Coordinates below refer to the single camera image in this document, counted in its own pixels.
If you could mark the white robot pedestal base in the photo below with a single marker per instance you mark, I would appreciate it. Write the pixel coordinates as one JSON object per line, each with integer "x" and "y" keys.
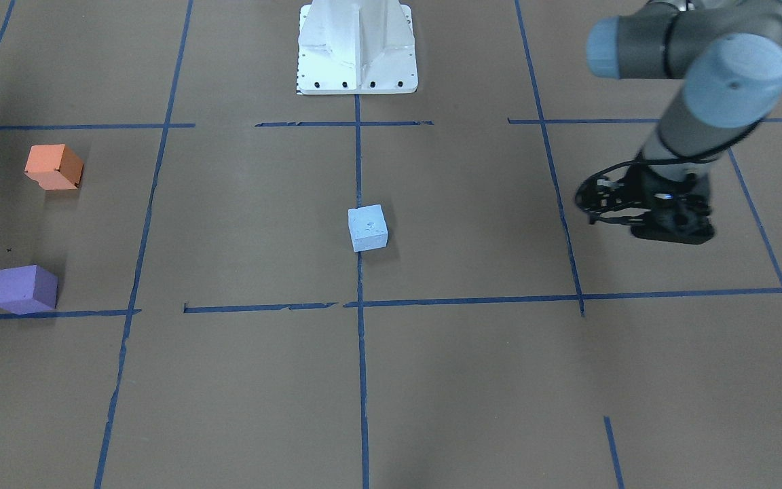
{"x": 356, "y": 47}

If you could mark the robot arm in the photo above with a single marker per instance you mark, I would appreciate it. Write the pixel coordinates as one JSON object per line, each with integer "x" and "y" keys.
{"x": 728, "y": 55}

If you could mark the purple foam block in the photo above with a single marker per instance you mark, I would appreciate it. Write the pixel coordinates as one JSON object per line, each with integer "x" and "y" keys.
{"x": 27, "y": 289}

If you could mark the orange foam block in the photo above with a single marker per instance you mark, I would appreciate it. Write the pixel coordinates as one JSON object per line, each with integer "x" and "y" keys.
{"x": 54, "y": 167}

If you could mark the light blue foam block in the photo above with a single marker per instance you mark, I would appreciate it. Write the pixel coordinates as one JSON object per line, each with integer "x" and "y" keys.
{"x": 368, "y": 228}

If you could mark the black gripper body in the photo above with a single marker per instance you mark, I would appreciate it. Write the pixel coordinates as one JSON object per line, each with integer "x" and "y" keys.
{"x": 643, "y": 187}

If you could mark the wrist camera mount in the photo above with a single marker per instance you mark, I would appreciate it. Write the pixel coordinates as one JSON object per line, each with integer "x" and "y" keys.
{"x": 617, "y": 188}

